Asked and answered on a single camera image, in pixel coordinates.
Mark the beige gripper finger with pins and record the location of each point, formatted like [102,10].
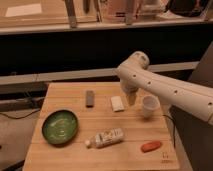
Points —
[131,98]

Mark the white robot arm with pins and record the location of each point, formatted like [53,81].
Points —
[192,98]

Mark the white paper sheet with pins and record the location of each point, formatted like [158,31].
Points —
[24,10]

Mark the white plastic cup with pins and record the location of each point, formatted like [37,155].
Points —
[149,105]

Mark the green ceramic bowl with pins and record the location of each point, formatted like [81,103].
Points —
[60,127]

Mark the clear plastic bottle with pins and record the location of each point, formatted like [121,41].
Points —
[105,138]

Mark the red oblong toy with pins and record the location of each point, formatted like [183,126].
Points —
[150,146]

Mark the dark bag on shelf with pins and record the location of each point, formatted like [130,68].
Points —
[187,8]

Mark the white rectangular sponge block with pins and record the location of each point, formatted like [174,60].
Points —
[117,104]

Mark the dark grey eraser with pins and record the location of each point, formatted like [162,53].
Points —
[90,98]

